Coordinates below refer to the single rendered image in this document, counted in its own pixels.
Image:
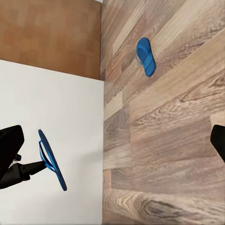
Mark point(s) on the sliding door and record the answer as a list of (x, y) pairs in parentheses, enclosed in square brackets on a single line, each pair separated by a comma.
[(59, 35)]

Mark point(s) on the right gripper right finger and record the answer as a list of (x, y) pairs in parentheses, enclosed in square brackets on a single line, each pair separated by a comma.
[(217, 139)]

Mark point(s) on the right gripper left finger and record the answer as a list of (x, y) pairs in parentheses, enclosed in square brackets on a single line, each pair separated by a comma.
[(11, 140)]

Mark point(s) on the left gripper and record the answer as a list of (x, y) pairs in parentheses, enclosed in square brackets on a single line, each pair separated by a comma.
[(19, 173)]

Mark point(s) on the sandal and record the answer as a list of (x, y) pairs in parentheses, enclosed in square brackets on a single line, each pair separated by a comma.
[(49, 158), (144, 54)]

